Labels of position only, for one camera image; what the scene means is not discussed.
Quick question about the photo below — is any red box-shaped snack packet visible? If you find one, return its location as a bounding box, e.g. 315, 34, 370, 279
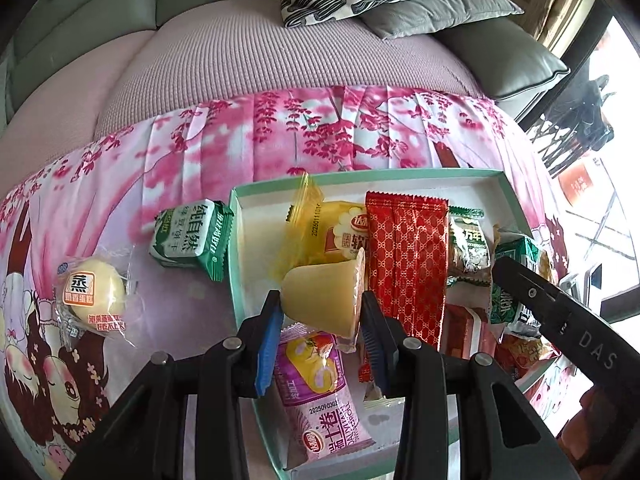
442, 304, 507, 362

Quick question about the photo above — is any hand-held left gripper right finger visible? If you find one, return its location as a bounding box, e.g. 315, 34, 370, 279
360, 290, 581, 480

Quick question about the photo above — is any green-edged white box tray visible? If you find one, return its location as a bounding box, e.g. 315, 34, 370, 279
229, 169, 566, 478

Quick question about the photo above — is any small white green-edged packet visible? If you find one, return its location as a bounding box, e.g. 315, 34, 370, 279
489, 235, 542, 337

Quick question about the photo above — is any red peanut snack packet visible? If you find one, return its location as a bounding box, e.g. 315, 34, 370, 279
495, 332, 557, 381

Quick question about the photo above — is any person's right hand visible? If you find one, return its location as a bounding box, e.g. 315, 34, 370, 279
557, 387, 608, 463

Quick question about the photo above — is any black metal rack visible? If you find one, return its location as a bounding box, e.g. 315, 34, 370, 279
522, 75, 618, 171

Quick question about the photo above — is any grey pillow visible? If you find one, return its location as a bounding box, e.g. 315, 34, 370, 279
360, 0, 525, 41

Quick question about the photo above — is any yellow snack packet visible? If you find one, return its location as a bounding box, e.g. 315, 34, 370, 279
270, 172, 372, 281

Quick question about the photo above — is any small clear green-ended packet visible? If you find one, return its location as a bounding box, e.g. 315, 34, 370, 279
446, 206, 497, 287

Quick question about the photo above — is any yellow pudding cup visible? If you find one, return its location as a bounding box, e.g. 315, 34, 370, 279
280, 247, 368, 353

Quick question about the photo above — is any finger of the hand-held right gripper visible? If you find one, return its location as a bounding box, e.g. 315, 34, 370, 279
492, 256, 577, 342

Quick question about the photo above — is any pink snack packet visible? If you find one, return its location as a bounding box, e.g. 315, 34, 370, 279
274, 327, 376, 467

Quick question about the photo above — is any red gold-patterned snack packet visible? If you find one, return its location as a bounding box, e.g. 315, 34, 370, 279
357, 191, 450, 385

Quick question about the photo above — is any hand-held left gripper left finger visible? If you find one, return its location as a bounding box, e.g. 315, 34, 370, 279
60, 290, 286, 480

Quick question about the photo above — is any pink printed blanket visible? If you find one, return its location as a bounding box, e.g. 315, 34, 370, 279
0, 85, 601, 480

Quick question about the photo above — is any pink sofa cover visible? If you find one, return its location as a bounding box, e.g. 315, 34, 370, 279
0, 22, 485, 171

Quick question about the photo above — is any orange sign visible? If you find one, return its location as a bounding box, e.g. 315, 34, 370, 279
557, 157, 608, 206

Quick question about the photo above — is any green and white biscuit packet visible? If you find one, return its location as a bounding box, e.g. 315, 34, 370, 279
149, 199, 236, 282

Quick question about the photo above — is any grey sofa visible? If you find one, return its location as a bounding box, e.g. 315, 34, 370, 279
0, 0, 571, 126

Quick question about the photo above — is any clear-wrapped yellow bun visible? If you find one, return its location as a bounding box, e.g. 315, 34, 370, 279
52, 255, 144, 350

